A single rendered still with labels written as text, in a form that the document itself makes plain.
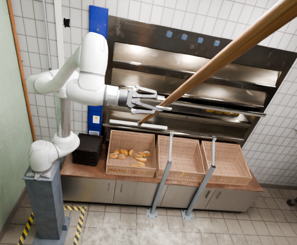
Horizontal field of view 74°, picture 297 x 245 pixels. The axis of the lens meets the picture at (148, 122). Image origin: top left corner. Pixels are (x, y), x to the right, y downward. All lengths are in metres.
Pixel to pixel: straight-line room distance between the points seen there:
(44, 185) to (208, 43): 1.95
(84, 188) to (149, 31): 1.82
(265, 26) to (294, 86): 2.49
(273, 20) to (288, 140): 3.05
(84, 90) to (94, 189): 1.79
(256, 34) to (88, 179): 2.18
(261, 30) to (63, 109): 1.34
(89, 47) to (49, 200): 1.48
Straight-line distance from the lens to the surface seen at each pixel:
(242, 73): 2.41
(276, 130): 3.10
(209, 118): 2.56
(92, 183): 2.40
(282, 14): 0.32
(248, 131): 2.91
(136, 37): 2.03
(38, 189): 1.92
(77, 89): 0.83
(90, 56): 0.83
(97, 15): 2.00
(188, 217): 2.92
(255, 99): 2.65
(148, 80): 2.17
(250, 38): 0.36
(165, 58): 2.11
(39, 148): 1.65
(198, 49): 2.14
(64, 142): 1.69
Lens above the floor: 2.37
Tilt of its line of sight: 34 degrees down
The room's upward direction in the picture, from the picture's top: 13 degrees clockwise
